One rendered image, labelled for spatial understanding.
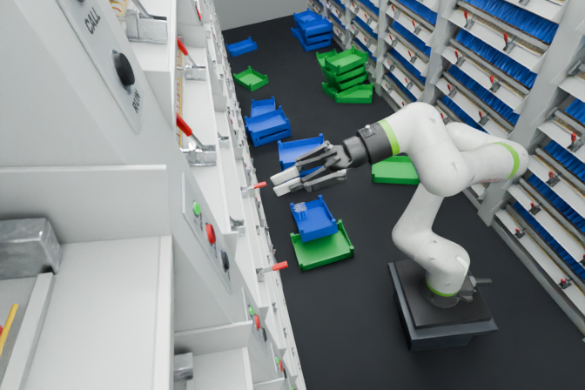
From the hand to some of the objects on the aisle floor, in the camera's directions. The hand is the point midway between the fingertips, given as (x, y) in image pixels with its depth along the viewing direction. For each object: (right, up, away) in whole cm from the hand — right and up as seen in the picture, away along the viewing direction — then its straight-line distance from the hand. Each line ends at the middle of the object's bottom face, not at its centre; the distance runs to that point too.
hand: (285, 181), depth 83 cm
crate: (+69, +2, +136) cm, 153 cm away
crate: (+18, -41, +103) cm, 113 cm away
